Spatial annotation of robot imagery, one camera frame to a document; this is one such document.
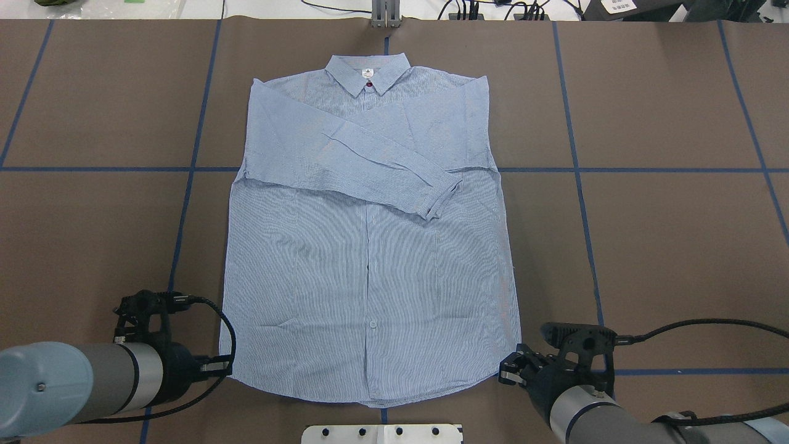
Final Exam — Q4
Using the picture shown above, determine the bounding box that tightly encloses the black box device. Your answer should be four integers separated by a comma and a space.
581, 1, 766, 23

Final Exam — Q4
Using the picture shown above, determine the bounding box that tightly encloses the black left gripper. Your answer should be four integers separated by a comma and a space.
157, 345, 234, 405

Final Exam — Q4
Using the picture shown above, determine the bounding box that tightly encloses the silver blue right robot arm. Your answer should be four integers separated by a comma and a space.
497, 345, 788, 443

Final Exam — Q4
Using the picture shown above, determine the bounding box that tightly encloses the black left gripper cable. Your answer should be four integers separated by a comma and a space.
77, 295, 239, 425

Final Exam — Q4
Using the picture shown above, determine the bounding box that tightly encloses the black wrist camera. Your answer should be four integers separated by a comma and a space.
540, 321, 617, 390
113, 290, 190, 348

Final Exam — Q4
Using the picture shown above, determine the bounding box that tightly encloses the aluminium frame post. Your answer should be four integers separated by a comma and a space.
371, 0, 402, 29

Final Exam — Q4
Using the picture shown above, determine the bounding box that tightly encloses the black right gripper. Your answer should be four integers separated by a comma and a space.
498, 347, 611, 424

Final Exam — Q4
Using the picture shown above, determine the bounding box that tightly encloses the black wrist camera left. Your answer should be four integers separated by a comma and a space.
113, 290, 190, 348

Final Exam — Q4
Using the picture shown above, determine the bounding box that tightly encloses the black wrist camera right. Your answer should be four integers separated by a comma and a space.
540, 321, 617, 390

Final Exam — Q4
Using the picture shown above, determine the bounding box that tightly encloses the green cloth bundle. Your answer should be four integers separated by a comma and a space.
34, 0, 77, 7

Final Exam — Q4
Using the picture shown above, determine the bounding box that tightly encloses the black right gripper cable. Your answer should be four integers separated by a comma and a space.
613, 318, 789, 427

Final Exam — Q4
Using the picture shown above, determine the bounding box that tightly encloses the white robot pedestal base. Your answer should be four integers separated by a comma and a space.
301, 424, 464, 443

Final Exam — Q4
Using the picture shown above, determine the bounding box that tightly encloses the light blue striped shirt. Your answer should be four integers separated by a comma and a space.
223, 54, 521, 408

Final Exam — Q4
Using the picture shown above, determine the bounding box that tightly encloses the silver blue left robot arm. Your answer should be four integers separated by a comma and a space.
1, 341, 234, 443

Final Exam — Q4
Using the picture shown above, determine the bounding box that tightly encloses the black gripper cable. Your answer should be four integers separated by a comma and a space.
77, 295, 239, 425
613, 318, 789, 427

